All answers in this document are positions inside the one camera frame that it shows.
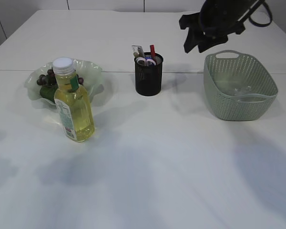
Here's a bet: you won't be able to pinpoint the silver glitter pen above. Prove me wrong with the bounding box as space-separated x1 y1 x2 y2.
138 47 145 58

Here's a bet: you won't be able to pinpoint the gold glitter pen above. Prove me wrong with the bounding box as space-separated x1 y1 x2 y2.
133 52 140 59

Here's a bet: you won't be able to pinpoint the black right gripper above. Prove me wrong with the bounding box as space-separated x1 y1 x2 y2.
179 0 260 53

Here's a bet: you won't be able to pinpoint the green plastic woven basket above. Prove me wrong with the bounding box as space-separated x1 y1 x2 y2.
204 50 278 121

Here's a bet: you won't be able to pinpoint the clear plastic ruler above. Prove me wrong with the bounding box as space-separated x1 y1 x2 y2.
132 45 141 53

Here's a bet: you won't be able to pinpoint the clear plastic sheet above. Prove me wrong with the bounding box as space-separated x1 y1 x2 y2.
226 86 252 96

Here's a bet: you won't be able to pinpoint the pink small scissors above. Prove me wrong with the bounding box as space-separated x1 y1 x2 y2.
135 57 145 66

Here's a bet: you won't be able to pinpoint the blue scissors with sheath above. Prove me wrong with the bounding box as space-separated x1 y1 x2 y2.
145 57 157 66

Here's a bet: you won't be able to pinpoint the black mesh pen holder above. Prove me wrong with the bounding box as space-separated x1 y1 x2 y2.
134 53 163 96

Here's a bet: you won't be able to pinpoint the yellow tea drink bottle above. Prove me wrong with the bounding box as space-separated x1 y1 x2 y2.
52 57 95 142

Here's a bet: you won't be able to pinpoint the red glitter pen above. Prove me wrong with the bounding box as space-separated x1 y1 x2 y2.
150 44 156 60

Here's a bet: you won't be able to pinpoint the green wavy glass plate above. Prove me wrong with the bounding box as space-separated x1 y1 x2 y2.
24 59 103 106

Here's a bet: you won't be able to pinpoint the purple grape bunch with leaf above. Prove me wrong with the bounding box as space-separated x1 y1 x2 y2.
36 68 84 102

